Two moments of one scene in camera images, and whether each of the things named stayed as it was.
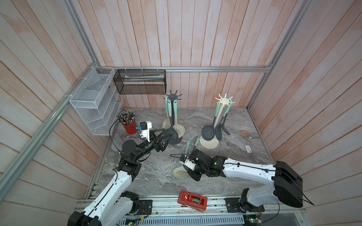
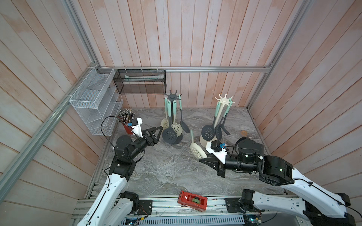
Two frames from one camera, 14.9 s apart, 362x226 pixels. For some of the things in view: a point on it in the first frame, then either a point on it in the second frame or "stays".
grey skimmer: x=196 y=142 → x=183 y=125
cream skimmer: x=182 y=172 → x=196 y=149
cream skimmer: x=179 y=129 stays
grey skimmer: x=218 y=129 stays
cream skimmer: x=166 y=122 stays
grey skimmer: x=208 y=132 stays
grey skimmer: x=223 y=125 stays
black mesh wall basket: x=141 y=81 stays
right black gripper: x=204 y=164 → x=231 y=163
